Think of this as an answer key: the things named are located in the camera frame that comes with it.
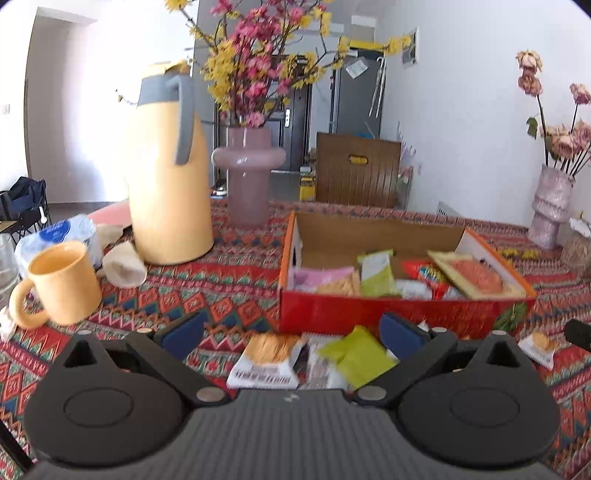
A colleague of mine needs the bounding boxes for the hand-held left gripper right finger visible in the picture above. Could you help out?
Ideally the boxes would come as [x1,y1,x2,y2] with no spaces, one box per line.
[353,312,532,408]

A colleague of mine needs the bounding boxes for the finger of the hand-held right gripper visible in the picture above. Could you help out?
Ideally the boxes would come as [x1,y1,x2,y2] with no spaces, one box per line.
[564,318,591,352]

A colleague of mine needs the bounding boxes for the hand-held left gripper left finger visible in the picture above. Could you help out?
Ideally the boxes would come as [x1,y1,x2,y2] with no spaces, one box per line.
[60,311,232,407]

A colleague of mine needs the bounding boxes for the small white snack packet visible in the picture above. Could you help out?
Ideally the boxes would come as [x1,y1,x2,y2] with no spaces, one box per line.
[517,331,557,370]

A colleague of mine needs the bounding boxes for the grey white snack packet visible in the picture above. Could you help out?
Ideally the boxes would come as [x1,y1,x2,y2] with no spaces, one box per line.
[394,279,432,300]

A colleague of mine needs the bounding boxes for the square green snack packet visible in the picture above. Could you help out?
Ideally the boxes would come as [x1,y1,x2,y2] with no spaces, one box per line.
[316,325,400,391]

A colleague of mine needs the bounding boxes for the orange cardboard box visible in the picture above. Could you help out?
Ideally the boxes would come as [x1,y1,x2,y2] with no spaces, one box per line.
[278,211,537,340]

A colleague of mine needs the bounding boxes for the long green snack packet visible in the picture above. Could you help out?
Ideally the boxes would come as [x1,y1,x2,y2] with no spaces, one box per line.
[358,249,402,298]

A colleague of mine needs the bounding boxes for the orange snack packet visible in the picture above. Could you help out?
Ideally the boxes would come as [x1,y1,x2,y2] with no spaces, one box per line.
[318,272,363,297]

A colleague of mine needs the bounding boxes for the white biscuit snack packet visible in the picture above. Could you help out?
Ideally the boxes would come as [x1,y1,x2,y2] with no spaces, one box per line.
[226,333,308,389]

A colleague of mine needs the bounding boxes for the beige striped snack packet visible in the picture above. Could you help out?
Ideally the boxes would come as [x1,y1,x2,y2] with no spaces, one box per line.
[427,250,527,300]

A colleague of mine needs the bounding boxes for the pink square snack packet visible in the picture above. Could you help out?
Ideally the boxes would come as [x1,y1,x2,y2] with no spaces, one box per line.
[293,268,354,296]

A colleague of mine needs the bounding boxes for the patterned tablecloth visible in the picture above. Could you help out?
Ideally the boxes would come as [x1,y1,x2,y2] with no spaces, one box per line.
[0,198,591,480]

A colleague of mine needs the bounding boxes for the red snack packet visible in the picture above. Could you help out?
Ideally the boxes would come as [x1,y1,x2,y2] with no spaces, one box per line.
[401,259,451,301]

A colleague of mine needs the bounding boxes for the clear seed jar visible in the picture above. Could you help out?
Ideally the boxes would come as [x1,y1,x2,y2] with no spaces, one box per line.
[561,217,591,278]

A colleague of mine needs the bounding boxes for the yellow mug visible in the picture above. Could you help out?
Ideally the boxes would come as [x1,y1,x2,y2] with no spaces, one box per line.
[9,240,102,329]

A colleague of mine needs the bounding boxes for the pink textured vase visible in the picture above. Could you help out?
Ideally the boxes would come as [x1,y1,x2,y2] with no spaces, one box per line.
[527,164,575,251]

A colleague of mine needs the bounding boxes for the pink tray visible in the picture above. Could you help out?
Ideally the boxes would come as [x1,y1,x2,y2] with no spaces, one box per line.
[88,199,132,229]

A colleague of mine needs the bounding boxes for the yellow thermos jug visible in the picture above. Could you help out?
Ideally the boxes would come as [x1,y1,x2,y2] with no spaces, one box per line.
[124,60,215,266]

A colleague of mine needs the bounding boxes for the clear plastic water bottle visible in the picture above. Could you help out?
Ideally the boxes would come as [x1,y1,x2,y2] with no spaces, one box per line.
[14,213,105,278]

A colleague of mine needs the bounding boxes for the pink glass vase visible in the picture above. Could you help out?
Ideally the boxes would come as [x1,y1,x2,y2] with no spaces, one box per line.
[211,127,286,228]

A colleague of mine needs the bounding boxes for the yellow floor box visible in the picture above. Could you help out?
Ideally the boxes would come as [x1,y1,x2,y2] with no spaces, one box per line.
[299,166,317,201]

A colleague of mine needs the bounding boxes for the dried pink roses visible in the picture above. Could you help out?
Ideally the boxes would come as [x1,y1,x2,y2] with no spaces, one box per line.
[516,50,591,178]

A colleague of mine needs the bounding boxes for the black folding chair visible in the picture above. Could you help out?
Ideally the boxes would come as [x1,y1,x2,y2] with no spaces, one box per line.
[0,189,51,241]

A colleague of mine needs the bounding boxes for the dark bag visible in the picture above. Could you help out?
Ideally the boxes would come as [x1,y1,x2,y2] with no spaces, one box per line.
[8,176,48,214]

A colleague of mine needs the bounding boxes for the dark wooden door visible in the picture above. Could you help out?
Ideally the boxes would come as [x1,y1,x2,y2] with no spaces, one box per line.
[272,53,315,172]

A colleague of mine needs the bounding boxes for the grey refrigerator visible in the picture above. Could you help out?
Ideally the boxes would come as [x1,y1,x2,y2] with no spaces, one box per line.
[330,48,386,139]

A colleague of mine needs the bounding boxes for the white umbrella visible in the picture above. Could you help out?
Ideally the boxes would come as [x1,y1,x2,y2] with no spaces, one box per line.
[368,58,387,118]

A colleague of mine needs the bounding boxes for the pink yellow blossom branches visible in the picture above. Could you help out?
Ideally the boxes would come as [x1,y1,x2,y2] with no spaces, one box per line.
[117,0,414,130]

